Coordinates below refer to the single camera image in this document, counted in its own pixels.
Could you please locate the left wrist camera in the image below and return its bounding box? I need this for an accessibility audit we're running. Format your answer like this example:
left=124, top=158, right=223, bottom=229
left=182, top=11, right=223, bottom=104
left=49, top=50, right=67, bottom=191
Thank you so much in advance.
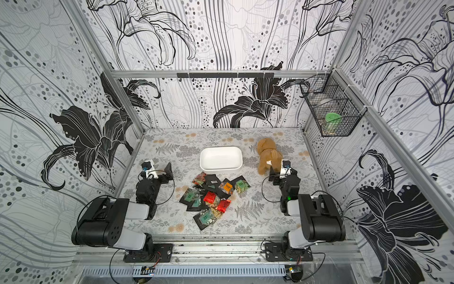
left=140, top=161, right=158, bottom=179

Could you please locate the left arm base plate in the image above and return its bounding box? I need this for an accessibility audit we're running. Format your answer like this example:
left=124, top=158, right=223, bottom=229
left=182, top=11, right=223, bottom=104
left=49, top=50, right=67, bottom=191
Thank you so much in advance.
left=123, top=243, right=174, bottom=263

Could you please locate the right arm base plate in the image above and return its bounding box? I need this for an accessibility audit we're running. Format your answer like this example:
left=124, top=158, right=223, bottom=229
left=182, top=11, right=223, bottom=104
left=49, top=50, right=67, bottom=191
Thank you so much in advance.
left=261, top=241, right=313, bottom=262

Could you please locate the white storage box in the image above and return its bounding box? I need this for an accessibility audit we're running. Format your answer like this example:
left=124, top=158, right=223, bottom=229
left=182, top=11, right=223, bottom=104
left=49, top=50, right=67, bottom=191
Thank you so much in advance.
left=199, top=146, right=243, bottom=174

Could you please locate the green tea bag bottom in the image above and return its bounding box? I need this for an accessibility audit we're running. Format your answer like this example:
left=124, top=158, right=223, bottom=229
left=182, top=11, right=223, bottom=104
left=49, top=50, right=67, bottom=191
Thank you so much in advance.
left=193, top=208, right=223, bottom=231

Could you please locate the black barcode tea bag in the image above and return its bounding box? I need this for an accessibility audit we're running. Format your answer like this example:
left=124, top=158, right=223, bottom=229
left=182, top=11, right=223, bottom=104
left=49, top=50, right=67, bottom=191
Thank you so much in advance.
left=202, top=174, right=221, bottom=194

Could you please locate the brown teddy bear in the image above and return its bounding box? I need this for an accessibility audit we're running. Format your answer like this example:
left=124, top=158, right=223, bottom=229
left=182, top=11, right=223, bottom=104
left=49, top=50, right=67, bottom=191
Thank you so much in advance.
left=257, top=138, right=283, bottom=175

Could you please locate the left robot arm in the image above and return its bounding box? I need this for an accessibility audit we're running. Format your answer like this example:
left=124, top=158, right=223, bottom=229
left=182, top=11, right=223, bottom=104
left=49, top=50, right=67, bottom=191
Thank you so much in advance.
left=71, top=161, right=174, bottom=253

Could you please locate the green label tea bag right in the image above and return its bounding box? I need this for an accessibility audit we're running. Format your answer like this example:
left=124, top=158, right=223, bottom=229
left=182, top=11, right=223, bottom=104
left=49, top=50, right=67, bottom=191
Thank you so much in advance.
left=232, top=176, right=251, bottom=194

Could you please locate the black wire basket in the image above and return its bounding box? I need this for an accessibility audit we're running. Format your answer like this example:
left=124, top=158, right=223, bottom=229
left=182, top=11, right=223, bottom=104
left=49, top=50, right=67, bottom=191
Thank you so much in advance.
left=300, top=73, right=362, bottom=137

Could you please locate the green lid cup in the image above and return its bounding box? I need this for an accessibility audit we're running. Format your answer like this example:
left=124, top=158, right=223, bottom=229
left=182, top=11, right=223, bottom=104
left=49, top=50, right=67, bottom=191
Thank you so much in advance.
left=325, top=112, right=342, bottom=134

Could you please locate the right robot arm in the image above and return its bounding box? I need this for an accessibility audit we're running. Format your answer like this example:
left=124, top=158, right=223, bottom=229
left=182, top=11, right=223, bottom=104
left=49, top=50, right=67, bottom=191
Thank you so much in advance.
left=268, top=167, right=346, bottom=250

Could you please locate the black bar on rail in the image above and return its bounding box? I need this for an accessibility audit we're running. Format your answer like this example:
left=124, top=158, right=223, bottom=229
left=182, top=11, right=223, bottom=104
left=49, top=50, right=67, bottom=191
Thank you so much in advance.
left=177, top=72, right=275, bottom=79

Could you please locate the white cable duct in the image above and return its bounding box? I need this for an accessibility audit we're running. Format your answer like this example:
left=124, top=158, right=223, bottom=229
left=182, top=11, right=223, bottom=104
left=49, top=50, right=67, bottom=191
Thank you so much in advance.
left=82, top=265, right=286, bottom=278

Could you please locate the red black tea bag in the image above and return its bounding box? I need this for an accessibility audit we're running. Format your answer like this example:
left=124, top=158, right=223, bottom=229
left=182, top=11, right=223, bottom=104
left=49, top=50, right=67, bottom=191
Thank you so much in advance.
left=192, top=172, right=206, bottom=186

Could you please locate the green tea bag left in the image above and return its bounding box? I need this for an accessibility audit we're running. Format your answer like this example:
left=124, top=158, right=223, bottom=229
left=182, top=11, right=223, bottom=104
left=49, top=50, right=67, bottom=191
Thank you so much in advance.
left=179, top=188, right=201, bottom=209

